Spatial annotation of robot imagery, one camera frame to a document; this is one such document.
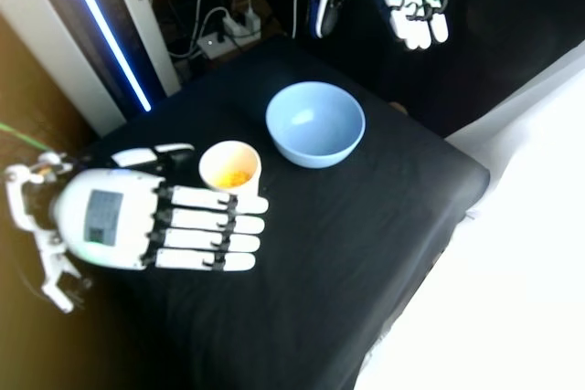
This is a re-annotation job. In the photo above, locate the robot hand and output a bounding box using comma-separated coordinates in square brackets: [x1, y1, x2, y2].
[52, 142, 271, 272]
[306, 0, 450, 52]

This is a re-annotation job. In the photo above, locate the green robot cable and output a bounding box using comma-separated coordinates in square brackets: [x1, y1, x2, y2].
[0, 122, 36, 147]

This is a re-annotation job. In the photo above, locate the white adapter box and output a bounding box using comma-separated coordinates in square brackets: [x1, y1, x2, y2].
[196, 31, 239, 61]

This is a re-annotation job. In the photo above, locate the white paper cup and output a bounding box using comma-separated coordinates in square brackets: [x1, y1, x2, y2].
[198, 140, 262, 199]

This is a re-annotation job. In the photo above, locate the white column with light strip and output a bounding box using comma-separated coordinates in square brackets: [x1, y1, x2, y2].
[0, 0, 182, 138]

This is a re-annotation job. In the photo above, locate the white power strip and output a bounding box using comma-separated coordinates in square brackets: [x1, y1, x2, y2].
[221, 5, 262, 40]

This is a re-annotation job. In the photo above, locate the white sheet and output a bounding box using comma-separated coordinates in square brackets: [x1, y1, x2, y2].
[351, 40, 585, 390]

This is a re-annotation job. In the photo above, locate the light blue bowl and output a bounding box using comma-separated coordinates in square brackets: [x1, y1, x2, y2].
[265, 81, 367, 170]

